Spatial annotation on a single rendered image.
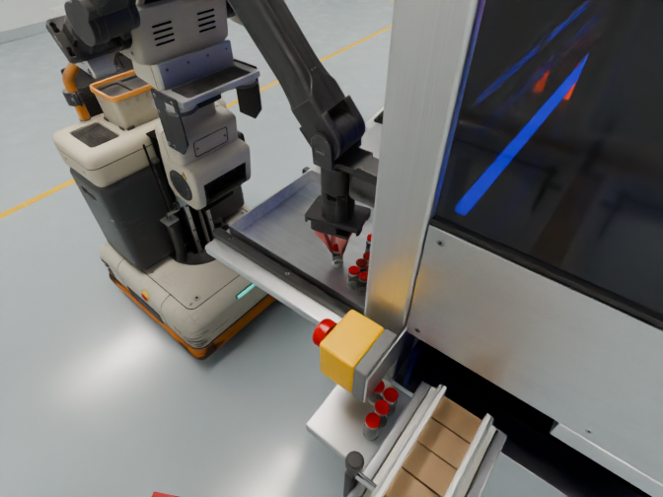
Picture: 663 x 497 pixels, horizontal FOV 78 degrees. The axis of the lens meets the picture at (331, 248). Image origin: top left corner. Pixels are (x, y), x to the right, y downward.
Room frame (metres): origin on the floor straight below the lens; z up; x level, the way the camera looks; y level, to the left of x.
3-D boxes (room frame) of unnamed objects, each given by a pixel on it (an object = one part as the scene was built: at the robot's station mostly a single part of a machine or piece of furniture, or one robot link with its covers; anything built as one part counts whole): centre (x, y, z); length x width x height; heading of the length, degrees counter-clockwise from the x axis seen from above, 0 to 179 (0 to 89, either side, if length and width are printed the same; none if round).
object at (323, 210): (0.55, -0.01, 1.03); 0.10 x 0.07 x 0.07; 67
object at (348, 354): (0.28, -0.03, 1.00); 0.08 x 0.07 x 0.07; 52
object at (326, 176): (0.54, -0.02, 1.09); 0.07 x 0.06 x 0.07; 54
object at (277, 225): (0.62, 0.00, 0.90); 0.34 x 0.26 x 0.04; 52
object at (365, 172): (0.52, -0.04, 1.13); 0.11 x 0.09 x 0.12; 54
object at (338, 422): (0.24, -0.06, 0.87); 0.14 x 0.13 x 0.02; 52
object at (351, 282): (0.55, -0.09, 0.91); 0.18 x 0.02 x 0.05; 142
